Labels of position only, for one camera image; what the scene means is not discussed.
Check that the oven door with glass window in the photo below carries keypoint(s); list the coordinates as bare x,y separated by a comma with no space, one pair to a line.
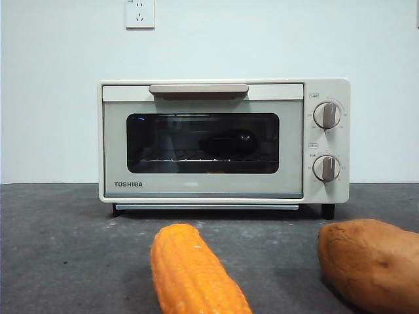
203,186

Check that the purple eggplant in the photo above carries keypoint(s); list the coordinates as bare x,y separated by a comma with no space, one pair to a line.
226,144

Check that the beige oven control knob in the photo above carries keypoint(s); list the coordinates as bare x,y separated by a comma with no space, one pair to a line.
326,168
327,115

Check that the cream Toshiba toaster oven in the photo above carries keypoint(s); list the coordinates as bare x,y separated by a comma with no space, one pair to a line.
325,87

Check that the silver oven crumb tray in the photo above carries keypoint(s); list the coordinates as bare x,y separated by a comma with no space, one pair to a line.
206,207

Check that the white wall socket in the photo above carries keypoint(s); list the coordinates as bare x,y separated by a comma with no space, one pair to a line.
140,14

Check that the orange corn cob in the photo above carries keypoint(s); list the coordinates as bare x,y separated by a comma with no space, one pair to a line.
190,271

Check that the brown sweet potato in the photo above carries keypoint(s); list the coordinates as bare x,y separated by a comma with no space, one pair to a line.
371,261

